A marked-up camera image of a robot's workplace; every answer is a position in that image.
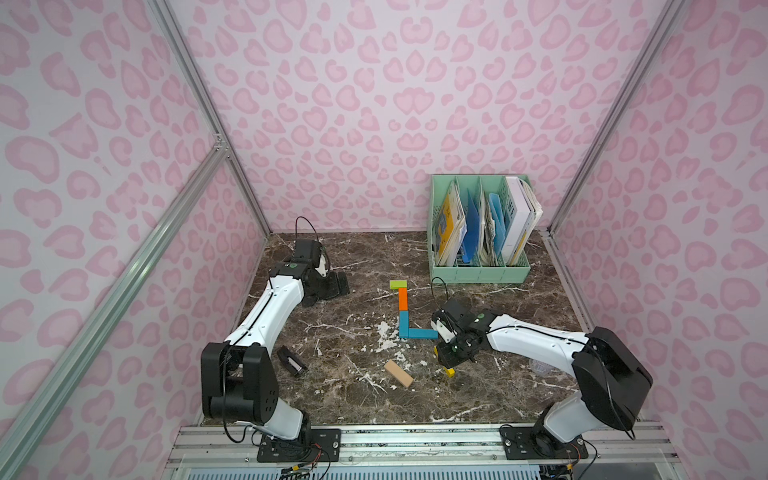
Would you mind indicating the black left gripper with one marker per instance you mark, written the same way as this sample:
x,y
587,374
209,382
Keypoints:
x,y
330,285

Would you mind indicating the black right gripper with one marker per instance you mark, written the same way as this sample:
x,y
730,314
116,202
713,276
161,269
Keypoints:
x,y
450,352

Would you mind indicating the teal building block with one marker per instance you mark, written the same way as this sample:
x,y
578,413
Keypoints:
x,y
422,334
404,330

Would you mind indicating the green building block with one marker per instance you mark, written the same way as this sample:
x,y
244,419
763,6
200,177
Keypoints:
x,y
398,284

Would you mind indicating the orange building block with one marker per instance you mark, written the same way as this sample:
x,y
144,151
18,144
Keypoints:
x,y
403,299

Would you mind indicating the natural wood building block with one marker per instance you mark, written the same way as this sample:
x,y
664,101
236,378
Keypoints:
x,y
405,379

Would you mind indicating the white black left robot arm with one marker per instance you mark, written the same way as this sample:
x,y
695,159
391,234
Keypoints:
x,y
238,378

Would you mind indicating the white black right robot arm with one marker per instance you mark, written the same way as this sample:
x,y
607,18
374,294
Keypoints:
x,y
612,383

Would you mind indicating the blue plastic folder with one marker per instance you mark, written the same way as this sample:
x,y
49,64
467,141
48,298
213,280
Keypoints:
x,y
471,240

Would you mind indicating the stack of magazines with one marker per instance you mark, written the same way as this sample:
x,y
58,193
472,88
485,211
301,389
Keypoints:
x,y
486,255

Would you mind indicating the clear plastic cup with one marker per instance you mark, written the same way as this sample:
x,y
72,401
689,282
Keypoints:
x,y
539,368

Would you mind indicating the small black box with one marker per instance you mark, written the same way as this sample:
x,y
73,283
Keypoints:
x,y
291,362

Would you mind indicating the mint green file organizer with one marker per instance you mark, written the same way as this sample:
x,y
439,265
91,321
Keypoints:
x,y
473,273

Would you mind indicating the white printed paper document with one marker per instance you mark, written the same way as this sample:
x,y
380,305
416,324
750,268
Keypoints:
x,y
450,227

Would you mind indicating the thin booklets right compartment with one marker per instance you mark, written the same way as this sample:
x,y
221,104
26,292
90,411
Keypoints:
x,y
533,219

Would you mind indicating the white thick book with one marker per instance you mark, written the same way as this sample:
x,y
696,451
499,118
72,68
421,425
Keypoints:
x,y
510,211

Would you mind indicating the light blue translucent folder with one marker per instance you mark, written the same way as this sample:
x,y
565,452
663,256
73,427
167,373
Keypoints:
x,y
497,215

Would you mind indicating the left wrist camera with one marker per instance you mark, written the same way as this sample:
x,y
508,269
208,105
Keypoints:
x,y
308,251

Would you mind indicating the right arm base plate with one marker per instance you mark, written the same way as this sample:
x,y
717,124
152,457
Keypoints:
x,y
533,444

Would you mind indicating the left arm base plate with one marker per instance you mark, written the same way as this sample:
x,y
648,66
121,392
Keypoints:
x,y
318,443

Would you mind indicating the aluminium front rail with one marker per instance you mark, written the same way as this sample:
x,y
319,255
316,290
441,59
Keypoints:
x,y
426,451

